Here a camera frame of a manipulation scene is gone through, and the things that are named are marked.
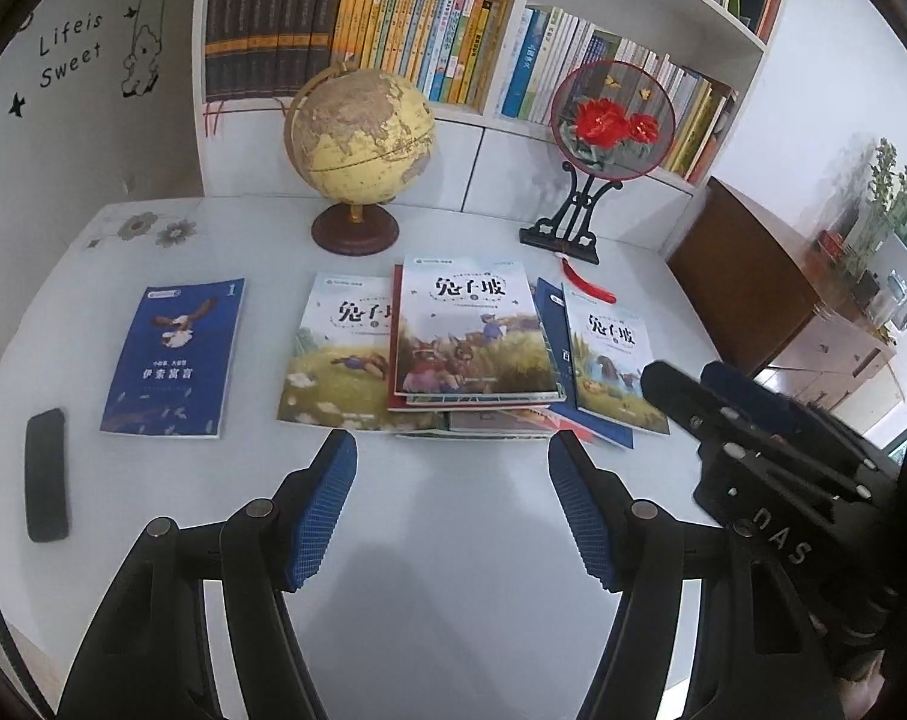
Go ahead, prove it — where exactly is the blue eagle fables book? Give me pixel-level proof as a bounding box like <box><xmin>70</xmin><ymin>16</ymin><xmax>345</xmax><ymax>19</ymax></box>
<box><xmin>100</xmin><ymin>278</ymin><xmax>247</xmax><ymax>439</ymax></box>

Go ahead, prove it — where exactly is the rabbit book with figures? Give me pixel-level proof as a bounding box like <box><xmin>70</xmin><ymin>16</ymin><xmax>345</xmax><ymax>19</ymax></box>
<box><xmin>396</xmin><ymin>257</ymin><xmax>561</xmax><ymax>397</ymax></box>

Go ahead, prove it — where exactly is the row of black books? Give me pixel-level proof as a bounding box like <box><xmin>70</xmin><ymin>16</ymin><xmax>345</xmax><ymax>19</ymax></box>
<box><xmin>202</xmin><ymin>0</ymin><xmax>341</xmax><ymax>103</ymax></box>

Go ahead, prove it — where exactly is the brown wooden cabinet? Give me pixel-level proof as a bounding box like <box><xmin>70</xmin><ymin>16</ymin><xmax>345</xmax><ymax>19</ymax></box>
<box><xmin>668</xmin><ymin>177</ymin><xmax>896</xmax><ymax>410</ymax></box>

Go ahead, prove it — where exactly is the black phone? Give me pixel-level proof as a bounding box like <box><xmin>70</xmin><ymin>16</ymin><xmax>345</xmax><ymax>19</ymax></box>
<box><xmin>23</xmin><ymin>408</ymin><xmax>69</xmax><ymax>543</ymax></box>

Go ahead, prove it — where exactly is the rabbit book on right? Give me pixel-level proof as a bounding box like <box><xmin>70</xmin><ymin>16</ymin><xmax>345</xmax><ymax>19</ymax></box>
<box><xmin>564</xmin><ymin>284</ymin><xmax>670</xmax><ymax>436</ymax></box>

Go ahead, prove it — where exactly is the potted green plant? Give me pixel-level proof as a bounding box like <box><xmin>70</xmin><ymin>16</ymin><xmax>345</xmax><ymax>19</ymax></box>
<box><xmin>844</xmin><ymin>138</ymin><xmax>907</xmax><ymax>277</ymax></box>

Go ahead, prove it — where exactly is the red tassel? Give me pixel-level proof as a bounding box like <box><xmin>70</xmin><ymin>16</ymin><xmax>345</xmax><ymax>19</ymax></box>
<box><xmin>558</xmin><ymin>254</ymin><xmax>618</xmax><ymax>304</ymax></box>

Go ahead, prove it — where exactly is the rabbit book on left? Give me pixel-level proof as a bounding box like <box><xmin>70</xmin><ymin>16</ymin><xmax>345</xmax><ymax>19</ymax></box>
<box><xmin>277</xmin><ymin>273</ymin><xmax>440</xmax><ymax>433</ymax></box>

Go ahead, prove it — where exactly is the plain blue book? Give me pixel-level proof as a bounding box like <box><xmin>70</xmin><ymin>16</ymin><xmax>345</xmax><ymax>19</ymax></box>
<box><xmin>533</xmin><ymin>278</ymin><xmax>634</xmax><ymax>450</ymax></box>

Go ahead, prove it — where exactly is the red cover book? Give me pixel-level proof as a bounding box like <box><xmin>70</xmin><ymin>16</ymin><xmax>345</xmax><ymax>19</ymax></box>
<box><xmin>387</xmin><ymin>263</ymin><xmax>406</xmax><ymax>413</ymax></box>

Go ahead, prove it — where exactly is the black fan stand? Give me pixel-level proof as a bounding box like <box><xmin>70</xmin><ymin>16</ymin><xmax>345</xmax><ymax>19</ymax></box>
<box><xmin>518</xmin><ymin>161</ymin><xmax>624</xmax><ymax>265</ymax></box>

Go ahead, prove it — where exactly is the red embroidered round fan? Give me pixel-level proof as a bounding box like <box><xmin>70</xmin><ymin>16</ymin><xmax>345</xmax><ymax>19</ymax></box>
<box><xmin>549</xmin><ymin>59</ymin><xmax>676</xmax><ymax>182</ymax></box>

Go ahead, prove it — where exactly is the antique yellow globe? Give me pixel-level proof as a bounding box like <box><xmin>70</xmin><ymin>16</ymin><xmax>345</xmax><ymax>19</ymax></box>
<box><xmin>282</xmin><ymin>62</ymin><xmax>435</xmax><ymax>257</ymax></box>

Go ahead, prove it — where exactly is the white bookshelf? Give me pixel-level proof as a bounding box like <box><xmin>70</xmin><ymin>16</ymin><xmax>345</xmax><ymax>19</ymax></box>
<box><xmin>191</xmin><ymin>0</ymin><xmax>769</xmax><ymax>224</ymax></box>

